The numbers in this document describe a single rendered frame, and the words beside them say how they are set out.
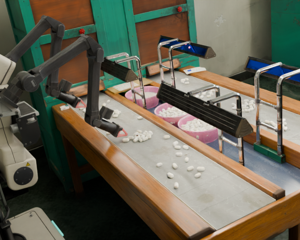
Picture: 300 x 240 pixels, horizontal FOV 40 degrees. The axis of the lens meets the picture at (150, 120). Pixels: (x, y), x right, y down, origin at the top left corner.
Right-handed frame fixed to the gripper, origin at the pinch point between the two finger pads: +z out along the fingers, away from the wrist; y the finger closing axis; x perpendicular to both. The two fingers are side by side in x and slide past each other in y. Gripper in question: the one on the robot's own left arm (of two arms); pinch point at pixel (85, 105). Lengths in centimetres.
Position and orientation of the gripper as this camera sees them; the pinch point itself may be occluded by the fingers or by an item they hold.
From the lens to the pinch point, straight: 264.0
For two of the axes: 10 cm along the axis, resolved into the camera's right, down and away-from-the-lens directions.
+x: -4.6, 8.9, 0.5
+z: 7.5, 3.5, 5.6
